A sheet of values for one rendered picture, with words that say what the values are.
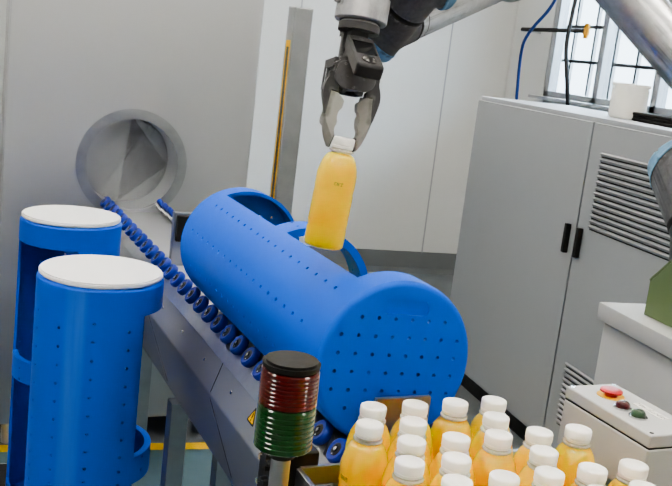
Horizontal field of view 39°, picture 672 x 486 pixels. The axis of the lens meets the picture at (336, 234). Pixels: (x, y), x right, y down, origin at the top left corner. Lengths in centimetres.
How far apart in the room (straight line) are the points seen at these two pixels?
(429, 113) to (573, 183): 330
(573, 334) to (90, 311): 230
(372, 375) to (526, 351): 271
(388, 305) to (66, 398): 90
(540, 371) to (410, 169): 329
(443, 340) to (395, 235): 562
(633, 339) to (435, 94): 516
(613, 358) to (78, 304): 118
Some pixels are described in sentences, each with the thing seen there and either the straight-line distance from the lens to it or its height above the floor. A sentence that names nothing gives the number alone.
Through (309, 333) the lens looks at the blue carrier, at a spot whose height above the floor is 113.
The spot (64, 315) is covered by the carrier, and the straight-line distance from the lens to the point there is 215.
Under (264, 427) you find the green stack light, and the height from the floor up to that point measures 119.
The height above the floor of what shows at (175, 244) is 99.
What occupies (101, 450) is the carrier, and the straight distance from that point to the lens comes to 224.
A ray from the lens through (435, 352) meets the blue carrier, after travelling 162.
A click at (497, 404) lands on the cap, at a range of 150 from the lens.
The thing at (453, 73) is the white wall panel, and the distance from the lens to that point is 721.
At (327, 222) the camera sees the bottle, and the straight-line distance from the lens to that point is 158.
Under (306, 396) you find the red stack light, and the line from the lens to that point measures 101.
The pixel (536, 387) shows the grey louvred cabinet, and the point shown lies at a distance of 419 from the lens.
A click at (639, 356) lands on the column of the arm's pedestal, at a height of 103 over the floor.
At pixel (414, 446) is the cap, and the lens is 130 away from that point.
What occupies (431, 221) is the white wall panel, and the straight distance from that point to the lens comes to 730.
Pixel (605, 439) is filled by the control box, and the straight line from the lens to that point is 154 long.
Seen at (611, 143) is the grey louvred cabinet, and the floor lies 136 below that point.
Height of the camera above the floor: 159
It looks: 11 degrees down
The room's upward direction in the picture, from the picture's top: 7 degrees clockwise
